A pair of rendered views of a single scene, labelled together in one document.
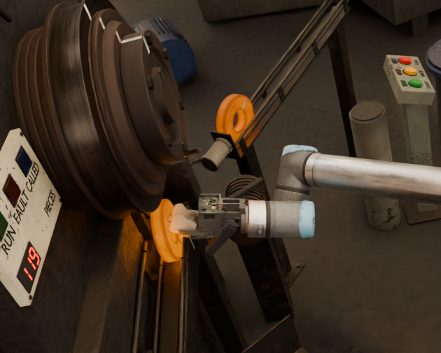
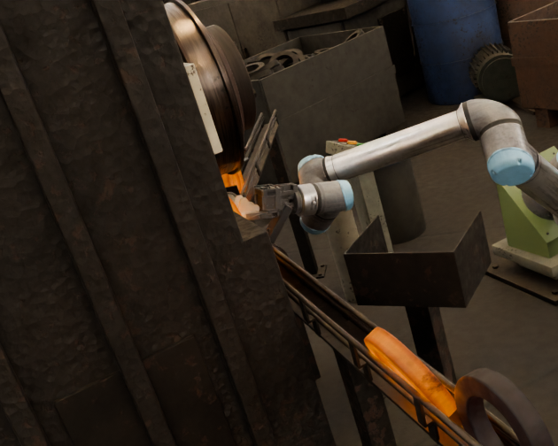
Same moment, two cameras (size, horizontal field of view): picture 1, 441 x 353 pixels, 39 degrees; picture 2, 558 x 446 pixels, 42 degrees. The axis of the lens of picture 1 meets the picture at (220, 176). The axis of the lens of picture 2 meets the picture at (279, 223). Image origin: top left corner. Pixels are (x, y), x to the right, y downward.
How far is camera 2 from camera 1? 1.20 m
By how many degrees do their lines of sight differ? 32
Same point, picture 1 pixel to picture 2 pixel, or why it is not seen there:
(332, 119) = not seen: hidden behind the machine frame
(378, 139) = not seen: hidden behind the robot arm
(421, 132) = (372, 195)
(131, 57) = (215, 31)
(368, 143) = not seen: hidden behind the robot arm
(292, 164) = (312, 168)
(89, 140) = (213, 68)
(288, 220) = (333, 190)
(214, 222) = (275, 199)
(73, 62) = (187, 19)
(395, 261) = (386, 313)
